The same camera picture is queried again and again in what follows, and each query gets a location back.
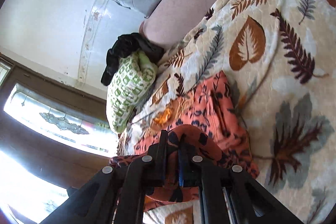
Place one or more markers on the leaf pattern quilted blanket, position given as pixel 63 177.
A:
pixel 279 59

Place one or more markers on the green white patterned pillow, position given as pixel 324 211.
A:
pixel 134 77

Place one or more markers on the orange black floral garment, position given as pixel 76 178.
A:
pixel 204 118

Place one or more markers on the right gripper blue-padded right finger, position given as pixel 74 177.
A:
pixel 229 195

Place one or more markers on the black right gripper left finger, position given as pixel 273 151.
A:
pixel 116 195

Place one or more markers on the leaded glass window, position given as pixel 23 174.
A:
pixel 52 138

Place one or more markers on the black crumpled garment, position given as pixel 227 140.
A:
pixel 124 46

